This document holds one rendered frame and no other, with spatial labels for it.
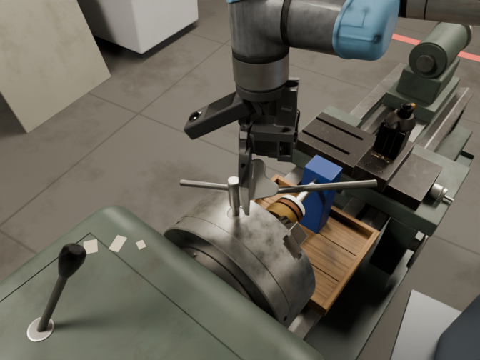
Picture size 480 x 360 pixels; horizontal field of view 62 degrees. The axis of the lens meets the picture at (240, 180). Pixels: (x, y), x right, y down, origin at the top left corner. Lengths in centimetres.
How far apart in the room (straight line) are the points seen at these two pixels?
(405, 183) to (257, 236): 65
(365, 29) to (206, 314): 44
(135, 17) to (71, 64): 62
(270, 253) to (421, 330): 66
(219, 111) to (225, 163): 203
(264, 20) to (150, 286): 42
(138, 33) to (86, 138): 105
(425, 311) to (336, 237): 33
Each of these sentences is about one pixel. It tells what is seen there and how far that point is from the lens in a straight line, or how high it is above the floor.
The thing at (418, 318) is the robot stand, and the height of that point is 75.
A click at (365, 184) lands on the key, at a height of 137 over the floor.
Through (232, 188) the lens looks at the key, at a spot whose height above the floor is 131.
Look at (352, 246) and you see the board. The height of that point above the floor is 89.
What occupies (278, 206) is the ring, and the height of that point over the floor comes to 112.
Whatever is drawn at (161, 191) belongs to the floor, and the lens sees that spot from 247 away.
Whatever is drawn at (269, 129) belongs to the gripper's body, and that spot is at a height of 146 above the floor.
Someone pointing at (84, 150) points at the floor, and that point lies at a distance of 286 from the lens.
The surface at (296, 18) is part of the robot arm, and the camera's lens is 47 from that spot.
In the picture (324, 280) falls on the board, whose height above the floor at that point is 88.
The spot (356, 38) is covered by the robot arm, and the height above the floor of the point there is 163.
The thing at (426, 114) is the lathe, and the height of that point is 89.
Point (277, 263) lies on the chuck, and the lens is 74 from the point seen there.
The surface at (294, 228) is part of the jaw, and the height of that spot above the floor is 119.
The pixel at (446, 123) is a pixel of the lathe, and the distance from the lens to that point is 176.
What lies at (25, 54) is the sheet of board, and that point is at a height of 42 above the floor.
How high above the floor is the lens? 183
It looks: 47 degrees down
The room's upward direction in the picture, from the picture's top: 2 degrees clockwise
